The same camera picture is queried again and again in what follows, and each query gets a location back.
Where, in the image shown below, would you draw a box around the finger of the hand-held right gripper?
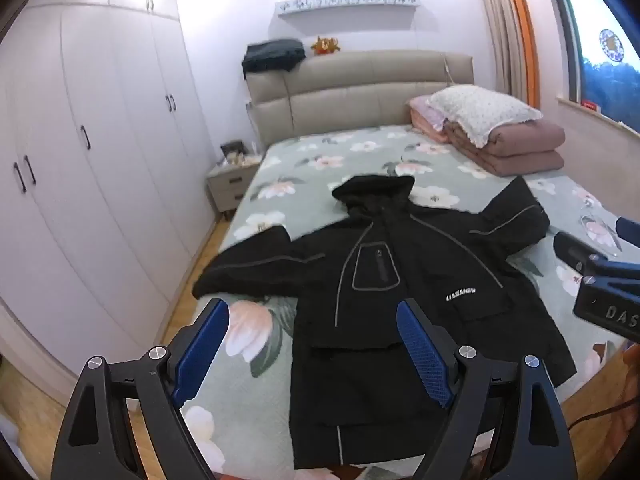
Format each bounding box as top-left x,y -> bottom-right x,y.
616,216 -> 640,247
553,231 -> 613,281

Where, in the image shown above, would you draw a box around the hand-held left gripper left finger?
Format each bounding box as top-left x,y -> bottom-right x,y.
50,298 -> 231,480

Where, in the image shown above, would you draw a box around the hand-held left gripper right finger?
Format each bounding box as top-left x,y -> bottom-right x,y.
396,298 -> 576,480

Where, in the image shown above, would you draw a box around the black hooded jacket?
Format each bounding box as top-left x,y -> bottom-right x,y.
192,175 -> 578,471

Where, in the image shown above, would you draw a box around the dark folded clothes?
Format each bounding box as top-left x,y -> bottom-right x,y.
242,40 -> 307,79

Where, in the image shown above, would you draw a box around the brown folded quilt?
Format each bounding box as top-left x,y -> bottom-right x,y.
445,120 -> 567,177

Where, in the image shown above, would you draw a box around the window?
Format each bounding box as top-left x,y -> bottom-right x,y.
547,0 -> 640,128

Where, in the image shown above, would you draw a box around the white floral pillow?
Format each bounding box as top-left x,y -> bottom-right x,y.
425,85 -> 543,149

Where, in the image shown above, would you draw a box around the beige nightstand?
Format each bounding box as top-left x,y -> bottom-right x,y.
206,160 -> 261,221

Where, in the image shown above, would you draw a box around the round window sticker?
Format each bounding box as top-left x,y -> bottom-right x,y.
600,29 -> 640,64

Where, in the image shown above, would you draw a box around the pink pillow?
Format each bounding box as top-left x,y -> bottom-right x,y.
409,95 -> 455,147

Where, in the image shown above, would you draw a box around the bed with floral sheet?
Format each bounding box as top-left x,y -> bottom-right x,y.
180,125 -> 640,480

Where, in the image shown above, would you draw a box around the orange curtain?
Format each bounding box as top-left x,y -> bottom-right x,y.
501,0 -> 542,110

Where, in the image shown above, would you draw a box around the white wardrobe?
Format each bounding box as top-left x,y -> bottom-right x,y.
0,0 -> 218,376

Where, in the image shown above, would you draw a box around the beige curtain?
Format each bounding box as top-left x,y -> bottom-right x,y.
474,0 -> 526,97

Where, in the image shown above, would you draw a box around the beige padded headboard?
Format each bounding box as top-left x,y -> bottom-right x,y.
247,50 -> 476,148

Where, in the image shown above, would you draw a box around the orange plush toy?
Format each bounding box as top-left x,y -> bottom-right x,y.
311,36 -> 342,56

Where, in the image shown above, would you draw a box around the black cable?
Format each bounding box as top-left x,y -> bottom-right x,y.
564,404 -> 640,428

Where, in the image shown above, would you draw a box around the white wall shelf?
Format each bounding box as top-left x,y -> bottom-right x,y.
275,0 -> 420,26

